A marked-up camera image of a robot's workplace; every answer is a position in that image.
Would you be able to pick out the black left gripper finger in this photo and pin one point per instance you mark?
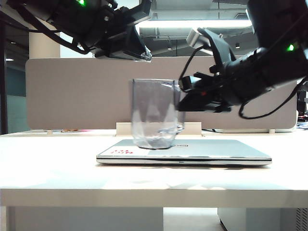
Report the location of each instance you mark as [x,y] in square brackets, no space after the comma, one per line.
[134,45]
[122,56]

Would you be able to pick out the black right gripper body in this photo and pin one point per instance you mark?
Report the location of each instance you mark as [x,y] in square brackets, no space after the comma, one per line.
[223,93]

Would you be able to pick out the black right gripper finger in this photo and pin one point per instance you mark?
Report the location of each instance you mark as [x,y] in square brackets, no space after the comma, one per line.
[197,103]
[188,83]

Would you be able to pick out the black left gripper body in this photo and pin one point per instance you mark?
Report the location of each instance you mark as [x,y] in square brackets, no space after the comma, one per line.
[115,29]

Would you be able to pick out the clear faceted glass water cup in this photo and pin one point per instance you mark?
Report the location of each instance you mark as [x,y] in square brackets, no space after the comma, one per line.
[154,108]

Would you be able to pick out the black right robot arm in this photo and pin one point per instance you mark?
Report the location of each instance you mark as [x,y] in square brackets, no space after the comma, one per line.
[272,62]

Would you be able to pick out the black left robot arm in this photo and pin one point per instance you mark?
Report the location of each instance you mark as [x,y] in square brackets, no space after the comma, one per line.
[72,19]

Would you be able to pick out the silver Dell laptop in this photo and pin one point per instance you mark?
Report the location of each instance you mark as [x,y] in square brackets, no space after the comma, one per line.
[216,151]

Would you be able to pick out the white red laptop sticker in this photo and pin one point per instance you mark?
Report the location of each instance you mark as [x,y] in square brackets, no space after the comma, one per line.
[120,151]

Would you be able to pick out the black ceiling spot lamp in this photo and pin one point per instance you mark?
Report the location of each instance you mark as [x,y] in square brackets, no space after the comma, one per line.
[169,47]
[237,45]

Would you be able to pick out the long white ceiling light strip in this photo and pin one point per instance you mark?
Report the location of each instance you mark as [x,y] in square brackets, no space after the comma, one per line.
[192,23]

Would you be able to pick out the beige fabric desk divider panel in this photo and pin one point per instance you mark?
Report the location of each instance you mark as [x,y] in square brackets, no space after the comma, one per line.
[72,96]

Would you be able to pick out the black office chair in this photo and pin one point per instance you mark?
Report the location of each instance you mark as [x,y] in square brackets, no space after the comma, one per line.
[302,98]

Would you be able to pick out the ceiling air vent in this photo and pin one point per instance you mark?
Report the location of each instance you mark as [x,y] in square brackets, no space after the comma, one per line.
[240,16]

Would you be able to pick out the pink orange items behind divider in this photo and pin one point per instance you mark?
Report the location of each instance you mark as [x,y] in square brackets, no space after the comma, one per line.
[77,130]

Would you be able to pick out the dark glass partition door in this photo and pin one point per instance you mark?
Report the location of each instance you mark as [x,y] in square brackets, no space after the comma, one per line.
[14,84]

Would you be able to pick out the white cabinet under desk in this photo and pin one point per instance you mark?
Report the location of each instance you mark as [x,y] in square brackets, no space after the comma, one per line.
[260,220]

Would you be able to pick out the white desk support panel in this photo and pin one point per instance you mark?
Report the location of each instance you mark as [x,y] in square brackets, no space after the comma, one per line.
[84,220]

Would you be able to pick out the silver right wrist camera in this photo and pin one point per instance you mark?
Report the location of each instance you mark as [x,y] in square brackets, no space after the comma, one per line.
[196,39]

